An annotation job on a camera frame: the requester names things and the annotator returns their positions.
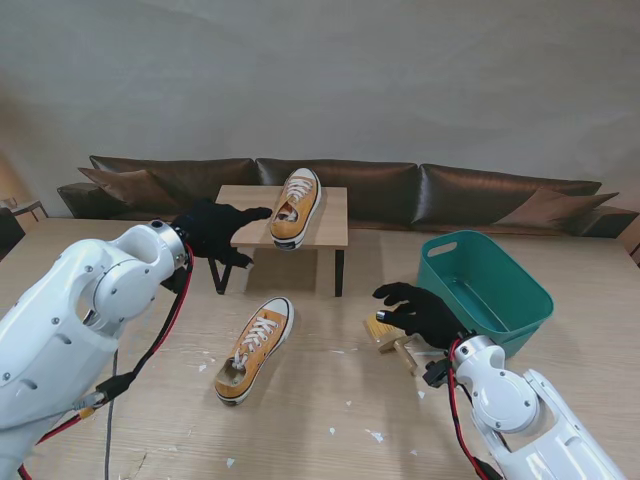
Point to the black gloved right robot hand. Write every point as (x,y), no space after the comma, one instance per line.
(432,320)

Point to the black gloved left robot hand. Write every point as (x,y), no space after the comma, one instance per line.
(212,230)

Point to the wooden hand brush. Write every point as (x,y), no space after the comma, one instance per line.
(376,330)

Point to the yellow canvas sneaker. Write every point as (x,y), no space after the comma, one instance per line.
(300,200)
(255,350)

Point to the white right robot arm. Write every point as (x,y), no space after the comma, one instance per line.
(505,400)

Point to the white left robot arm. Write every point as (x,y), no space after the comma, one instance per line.
(65,320)

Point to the long white paper scrap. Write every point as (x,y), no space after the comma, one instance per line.
(425,354)

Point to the green plastic basin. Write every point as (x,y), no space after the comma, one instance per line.
(500,280)

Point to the brown leather cushion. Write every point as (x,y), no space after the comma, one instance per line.
(550,207)
(130,185)

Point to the small wooden black-legged table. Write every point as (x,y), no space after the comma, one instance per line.
(332,215)

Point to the brown leather sofa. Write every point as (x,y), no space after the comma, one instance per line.
(375,190)

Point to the light wooden side table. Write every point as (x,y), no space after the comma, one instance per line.
(27,206)

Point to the dark chair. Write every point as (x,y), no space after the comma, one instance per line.
(7,232)

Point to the light wooden furniture edge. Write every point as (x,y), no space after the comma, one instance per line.
(632,245)

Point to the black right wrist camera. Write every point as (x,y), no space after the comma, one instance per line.
(435,372)

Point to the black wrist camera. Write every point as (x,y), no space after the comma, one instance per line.
(172,282)
(435,372)

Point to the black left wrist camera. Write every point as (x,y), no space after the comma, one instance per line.
(172,282)

